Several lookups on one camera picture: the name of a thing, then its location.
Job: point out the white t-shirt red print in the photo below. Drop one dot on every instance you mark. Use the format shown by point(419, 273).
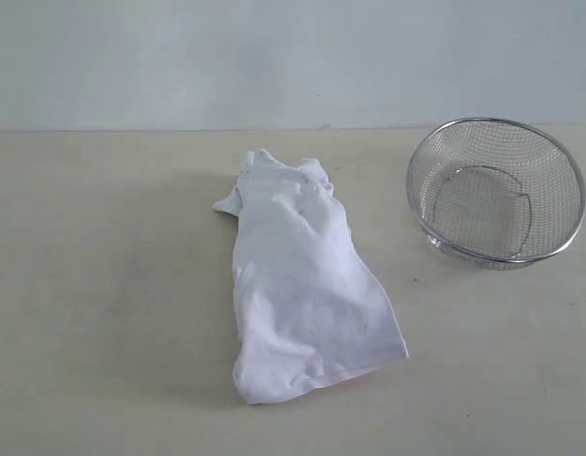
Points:
point(309, 312)

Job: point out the metal wire mesh basket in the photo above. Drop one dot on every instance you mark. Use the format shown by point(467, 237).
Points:
point(495, 193)

